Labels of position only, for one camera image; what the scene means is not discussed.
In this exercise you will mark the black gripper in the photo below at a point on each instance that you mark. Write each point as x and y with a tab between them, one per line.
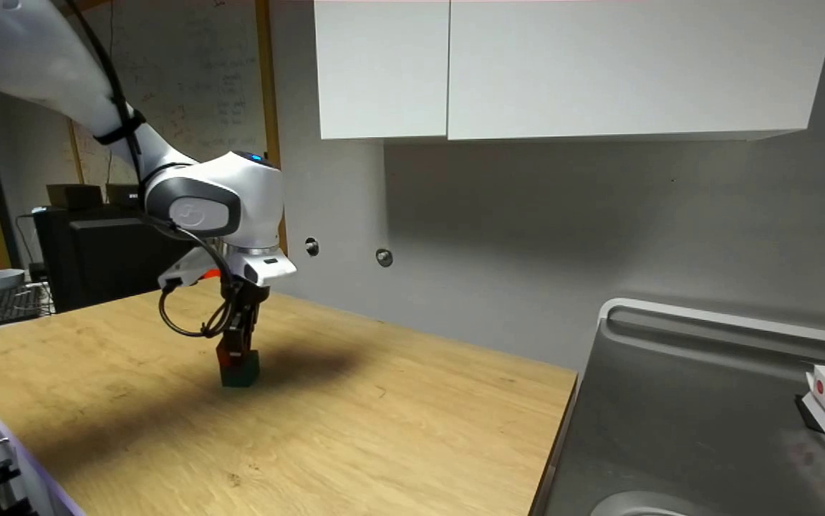
241	311

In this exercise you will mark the orange block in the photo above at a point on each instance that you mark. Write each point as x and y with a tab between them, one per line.
228	357

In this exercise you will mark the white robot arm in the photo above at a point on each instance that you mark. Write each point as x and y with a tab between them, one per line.
98	104

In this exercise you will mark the green block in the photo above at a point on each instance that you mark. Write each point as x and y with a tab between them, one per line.
239	370

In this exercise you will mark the black computer tower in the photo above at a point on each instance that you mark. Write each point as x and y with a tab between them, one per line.
98	251

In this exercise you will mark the black keyboard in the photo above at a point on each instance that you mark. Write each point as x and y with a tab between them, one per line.
19	304

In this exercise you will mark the wood framed whiteboard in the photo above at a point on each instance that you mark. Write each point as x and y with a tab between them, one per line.
195	118

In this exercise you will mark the stainless steel sink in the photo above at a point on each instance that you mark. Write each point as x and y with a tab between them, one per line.
689	413

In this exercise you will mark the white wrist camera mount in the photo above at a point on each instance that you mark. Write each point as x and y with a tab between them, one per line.
252	264

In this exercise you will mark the round wall fixture left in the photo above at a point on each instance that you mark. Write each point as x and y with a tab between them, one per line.
311	248

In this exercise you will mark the round wall fixture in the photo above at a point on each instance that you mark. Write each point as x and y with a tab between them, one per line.
386	256
311	248

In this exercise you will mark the round wall fixture right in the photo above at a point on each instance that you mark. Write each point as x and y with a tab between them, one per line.
386	256

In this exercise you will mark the white wall cabinet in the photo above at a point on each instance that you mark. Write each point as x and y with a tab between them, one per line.
496	69

